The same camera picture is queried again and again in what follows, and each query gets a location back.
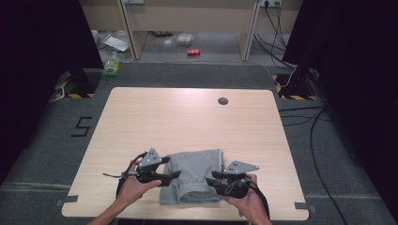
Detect black curtain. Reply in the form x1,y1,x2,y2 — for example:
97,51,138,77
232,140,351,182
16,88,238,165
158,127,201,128
0,0,104,186
282,0,398,217

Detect clear plastic container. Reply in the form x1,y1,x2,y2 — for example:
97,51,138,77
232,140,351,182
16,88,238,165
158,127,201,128
176,33,194,48

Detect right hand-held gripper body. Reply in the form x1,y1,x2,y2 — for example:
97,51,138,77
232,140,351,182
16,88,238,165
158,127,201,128
217,159,260,200

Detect person's right hand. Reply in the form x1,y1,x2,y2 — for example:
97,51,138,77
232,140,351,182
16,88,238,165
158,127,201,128
223,172,268,220

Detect black stand base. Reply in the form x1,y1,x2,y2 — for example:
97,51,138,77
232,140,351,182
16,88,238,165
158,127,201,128
275,59,317,101
65,67,101,96

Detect short black floor cables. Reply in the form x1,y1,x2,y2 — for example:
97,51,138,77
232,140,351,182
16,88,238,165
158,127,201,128
277,105,333,128

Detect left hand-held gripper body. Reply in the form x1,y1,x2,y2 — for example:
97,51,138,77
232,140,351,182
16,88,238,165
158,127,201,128
134,147,173,185

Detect thick white cable loop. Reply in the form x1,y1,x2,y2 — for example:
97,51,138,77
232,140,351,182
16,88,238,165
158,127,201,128
47,85,66,104

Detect grey shorts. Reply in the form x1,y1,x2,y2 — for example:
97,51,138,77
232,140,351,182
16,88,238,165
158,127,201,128
159,148,226,206

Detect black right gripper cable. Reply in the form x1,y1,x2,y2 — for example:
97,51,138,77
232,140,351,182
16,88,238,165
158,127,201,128
247,179,271,220

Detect white plastic bag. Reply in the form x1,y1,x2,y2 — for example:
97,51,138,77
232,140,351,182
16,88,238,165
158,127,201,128
102,34,130,53

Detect green plastic packet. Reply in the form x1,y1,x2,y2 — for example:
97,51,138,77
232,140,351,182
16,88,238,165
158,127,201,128
99,51,122,78

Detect long black floor cable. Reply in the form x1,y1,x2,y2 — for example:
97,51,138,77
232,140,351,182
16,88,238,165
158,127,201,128
309,107,349,225

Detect black wall socket cables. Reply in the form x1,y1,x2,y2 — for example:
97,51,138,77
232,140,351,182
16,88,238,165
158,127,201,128
253,2,297,70

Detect person's left hand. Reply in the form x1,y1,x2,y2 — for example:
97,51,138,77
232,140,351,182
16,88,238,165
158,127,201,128
115,158,163,208

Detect white wall socket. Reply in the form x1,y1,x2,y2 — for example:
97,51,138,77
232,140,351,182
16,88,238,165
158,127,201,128
259,0,283,8

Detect thin white floor cable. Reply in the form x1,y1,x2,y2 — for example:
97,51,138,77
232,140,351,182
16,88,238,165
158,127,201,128
215,59,297,89

